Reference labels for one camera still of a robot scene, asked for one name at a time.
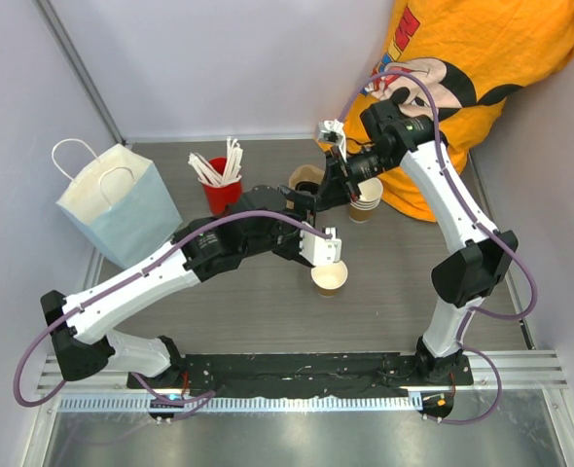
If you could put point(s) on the stack of paper cups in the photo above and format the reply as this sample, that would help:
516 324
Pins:
361 210

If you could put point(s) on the brown paper cup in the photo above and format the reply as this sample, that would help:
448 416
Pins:
329 279

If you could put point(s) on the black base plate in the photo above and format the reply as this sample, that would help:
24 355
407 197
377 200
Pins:
307 376

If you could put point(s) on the light blue paper bag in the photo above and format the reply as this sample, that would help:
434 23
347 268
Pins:
120 203

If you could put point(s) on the stack of cardboard cup carriers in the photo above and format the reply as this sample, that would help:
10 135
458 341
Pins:
306 172

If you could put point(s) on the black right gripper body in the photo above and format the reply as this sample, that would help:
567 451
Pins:
357 168

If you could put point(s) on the black coffee cup lid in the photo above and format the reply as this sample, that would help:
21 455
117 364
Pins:
307 187

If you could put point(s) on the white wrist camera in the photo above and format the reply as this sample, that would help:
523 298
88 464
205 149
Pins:
331 132
320 248

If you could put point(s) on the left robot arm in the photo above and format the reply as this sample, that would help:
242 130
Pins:
83 326

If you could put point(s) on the red straw holder cup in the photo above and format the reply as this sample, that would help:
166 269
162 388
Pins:
219 198

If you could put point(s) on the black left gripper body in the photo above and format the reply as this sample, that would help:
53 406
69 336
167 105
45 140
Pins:
284 239

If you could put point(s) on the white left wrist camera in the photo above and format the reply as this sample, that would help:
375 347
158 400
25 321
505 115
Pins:
320 248

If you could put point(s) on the aluminium frame rail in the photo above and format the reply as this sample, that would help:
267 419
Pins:
66 45

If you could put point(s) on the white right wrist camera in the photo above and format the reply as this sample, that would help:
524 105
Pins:
331 132

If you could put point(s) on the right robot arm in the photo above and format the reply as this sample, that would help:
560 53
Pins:
479 254

